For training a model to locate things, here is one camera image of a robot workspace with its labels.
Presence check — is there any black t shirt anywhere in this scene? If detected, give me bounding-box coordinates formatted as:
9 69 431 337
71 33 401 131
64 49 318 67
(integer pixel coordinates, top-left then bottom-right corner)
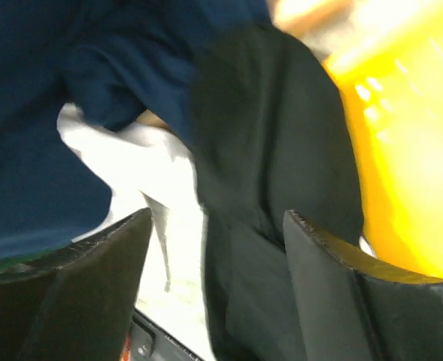
191 24 363 360

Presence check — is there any navy blue shirt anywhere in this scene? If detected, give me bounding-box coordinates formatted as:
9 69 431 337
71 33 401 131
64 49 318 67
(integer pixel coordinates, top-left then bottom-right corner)
0 1 271 261

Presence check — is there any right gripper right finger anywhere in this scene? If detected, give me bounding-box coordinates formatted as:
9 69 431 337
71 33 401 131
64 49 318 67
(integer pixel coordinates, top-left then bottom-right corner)
284 211 443 360

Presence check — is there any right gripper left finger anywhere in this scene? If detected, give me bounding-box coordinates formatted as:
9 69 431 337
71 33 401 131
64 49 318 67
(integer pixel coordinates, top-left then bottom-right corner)
0 208 152 361

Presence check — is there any yellow plastic tray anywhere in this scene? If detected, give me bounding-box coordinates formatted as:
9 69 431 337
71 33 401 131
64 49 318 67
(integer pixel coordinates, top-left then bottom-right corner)
273 0 443 281

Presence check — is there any green and grey shirt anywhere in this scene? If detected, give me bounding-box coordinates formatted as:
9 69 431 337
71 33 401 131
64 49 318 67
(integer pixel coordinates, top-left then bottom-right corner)
58 107 213 360

